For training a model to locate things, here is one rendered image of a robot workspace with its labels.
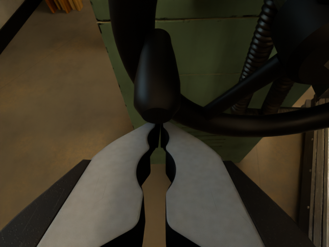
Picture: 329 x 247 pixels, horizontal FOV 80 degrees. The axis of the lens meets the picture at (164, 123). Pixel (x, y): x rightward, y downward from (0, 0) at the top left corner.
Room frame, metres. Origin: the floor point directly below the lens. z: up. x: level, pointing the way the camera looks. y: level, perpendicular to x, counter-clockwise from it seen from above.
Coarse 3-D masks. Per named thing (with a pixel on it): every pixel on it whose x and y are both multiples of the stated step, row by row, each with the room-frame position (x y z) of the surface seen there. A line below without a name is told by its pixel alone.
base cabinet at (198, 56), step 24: (168, 24) 0.29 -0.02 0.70; (192, 24) 0.29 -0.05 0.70; (216, 24) 0.29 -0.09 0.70; (240, 24) 0.29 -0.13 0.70; (192, 48) 0.29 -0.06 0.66; (216, 48) 0.29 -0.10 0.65; (240, 48) 0.29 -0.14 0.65; (120, 72) 0.30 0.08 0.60; (192, 72) 0.29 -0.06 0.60; (216, 72) 0.29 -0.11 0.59; (240, 72) 0.29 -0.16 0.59; (192, 96) 0.29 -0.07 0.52; (216, 96) 0.29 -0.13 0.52; (264, 96) 0.28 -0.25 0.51; (288, 96) 0.28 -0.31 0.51; (216, 144) 0.28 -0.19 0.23; (240, 144) 0.28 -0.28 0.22
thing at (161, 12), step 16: (96, 0) 0.30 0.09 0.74; (160, 0) 0.29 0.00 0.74; (176, 0) 0.29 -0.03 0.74; (192, 0) 0.29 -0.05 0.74; (208, 0) 0.29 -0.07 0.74; (224, 0) 0.29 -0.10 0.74; (240, 0) 0.29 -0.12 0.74; (256, 0) 0.29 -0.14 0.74; (96, 16) 0.30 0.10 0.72; (160, 16) 0.29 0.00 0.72; (176, 16) 0.29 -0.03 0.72; (192, 16) 0.29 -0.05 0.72; (208, 16) 0.29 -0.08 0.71; (224, 16) 0.29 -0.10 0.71; (240, 16) 0.29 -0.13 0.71
